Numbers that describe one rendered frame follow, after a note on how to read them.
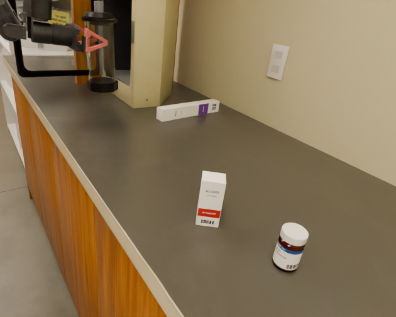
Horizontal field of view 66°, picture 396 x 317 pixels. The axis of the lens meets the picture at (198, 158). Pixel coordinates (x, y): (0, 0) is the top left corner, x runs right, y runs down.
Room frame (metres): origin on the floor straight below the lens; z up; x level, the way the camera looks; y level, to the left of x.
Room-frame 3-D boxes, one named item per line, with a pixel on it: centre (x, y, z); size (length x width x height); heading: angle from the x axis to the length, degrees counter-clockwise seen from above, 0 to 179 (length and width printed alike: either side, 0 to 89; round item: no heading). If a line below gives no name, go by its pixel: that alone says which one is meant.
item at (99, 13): (1.03, 0.36, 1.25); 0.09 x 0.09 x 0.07
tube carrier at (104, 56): (1.03, 0.36, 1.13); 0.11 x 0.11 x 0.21
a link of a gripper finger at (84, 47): (0.98, 0.37, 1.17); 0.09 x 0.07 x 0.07; 129
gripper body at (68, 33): (0.96, 0.45, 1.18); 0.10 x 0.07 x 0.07; 39
